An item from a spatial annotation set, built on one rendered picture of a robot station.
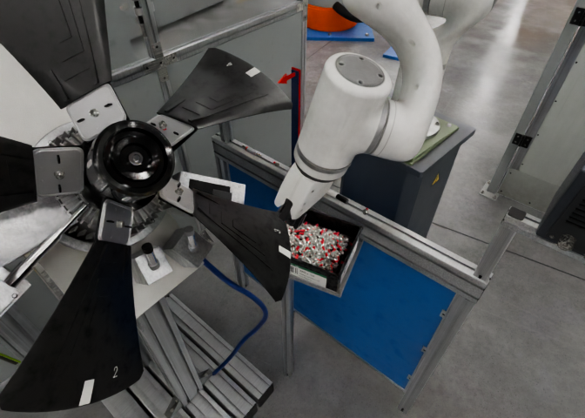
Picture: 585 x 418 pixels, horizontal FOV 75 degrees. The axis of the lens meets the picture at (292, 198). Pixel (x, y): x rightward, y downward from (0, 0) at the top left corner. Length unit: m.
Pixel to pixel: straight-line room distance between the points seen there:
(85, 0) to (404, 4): 0.47
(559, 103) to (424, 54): 1.81
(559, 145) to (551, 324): 0.89
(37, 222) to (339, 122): 0.52
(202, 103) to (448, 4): 0.61
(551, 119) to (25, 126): 2.16
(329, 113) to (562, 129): 1.94
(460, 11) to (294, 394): 1.39
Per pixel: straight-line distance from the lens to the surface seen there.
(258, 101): 0.77
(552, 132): 2.35
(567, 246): 0.78
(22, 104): 0.91
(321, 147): 0.50
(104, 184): 0.60
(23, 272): 0.71
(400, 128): 0.49
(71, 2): 0.72
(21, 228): 0.75
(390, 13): 0.50
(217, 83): 0.80
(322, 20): 4.51
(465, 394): 1.79
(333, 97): 0.45
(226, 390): 1.60
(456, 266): 0.96
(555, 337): 2.09
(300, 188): 0.56
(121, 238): 0.68
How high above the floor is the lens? 1.57
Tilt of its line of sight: 43 degrees down
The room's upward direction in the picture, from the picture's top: straight up
